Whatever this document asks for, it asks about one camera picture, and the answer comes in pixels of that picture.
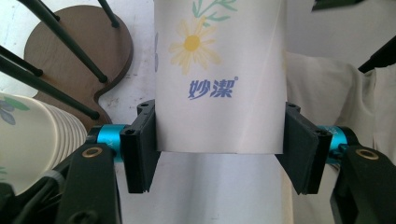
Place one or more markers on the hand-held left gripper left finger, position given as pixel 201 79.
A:
pixel 138 155

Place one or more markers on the stack of flowered paper cups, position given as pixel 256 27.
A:
pixel 31 143

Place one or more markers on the black rod holder brown base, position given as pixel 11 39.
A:
pixel 87 31
pixel 46 88

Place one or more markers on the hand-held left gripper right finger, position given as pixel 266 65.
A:
pixel 303 155

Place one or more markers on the daisy print paper cup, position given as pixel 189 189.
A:
pixel 218 124

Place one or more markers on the black bar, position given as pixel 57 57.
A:
pixel 381 56

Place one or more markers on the white cloth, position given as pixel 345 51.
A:
pixel 330 93

